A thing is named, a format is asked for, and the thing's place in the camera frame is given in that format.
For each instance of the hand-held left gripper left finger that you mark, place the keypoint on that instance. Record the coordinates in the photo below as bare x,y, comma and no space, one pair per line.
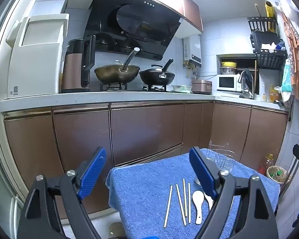
92,174

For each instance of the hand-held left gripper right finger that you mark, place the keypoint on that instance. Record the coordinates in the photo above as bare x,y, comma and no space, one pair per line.
201,171

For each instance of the white rice spoon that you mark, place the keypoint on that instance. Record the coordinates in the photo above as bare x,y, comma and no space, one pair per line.
208,200
197,199

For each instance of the wooden chopstick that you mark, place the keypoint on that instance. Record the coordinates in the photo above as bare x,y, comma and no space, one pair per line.
189,204
168,205
181,204
184,196

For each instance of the cooking oil bottle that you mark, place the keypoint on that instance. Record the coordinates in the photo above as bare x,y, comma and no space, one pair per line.
267,165

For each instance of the beige wastebasket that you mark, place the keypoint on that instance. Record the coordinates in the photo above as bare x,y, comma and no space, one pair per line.
271,178

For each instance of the blue towel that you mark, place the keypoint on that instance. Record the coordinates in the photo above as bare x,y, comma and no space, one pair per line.
144,179

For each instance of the brown base cabinets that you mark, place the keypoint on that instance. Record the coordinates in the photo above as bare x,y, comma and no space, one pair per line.
144,129

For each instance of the yellow dish soap bottle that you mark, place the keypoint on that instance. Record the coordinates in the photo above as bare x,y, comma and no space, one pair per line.
273,94

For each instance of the white bottle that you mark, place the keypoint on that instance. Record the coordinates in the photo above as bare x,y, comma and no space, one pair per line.
263,94

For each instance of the teal hanging cloth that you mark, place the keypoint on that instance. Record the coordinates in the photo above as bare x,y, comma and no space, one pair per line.
286,79

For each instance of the brown rice cooker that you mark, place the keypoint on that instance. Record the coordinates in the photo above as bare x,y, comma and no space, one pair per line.
201,87

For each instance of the metal tray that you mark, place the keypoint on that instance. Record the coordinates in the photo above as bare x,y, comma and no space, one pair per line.
182,88

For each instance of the white microwave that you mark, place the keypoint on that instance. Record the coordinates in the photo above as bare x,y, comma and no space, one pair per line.
226,82

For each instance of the gas stove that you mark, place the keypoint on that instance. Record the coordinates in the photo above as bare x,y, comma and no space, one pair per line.
134,89

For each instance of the metal faucet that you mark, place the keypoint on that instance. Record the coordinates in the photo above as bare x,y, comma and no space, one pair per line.
244,76

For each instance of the brass wok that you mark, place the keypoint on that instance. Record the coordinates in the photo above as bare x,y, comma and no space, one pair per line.
114,73

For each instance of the orange floral cloth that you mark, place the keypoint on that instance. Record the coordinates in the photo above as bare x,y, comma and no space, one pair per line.
297,54

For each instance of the brown knife block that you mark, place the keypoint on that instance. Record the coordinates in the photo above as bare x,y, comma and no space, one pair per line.
72,72

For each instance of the black frying pan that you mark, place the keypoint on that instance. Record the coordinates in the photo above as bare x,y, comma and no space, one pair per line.
154,77

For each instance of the yellow lidded container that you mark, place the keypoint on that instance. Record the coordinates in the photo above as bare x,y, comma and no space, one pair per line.
228,64

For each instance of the white water heater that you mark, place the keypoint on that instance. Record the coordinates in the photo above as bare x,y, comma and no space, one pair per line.
193,49

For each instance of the white countertop appliance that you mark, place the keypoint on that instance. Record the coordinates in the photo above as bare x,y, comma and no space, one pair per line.
35,62

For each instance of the yellow roll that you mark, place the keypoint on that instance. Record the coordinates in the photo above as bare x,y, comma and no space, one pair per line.
269,10

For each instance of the black range hood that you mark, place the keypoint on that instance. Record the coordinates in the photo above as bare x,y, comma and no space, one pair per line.
129,17

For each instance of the black wall rack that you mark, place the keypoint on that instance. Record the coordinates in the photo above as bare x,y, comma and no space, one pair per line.
266,39

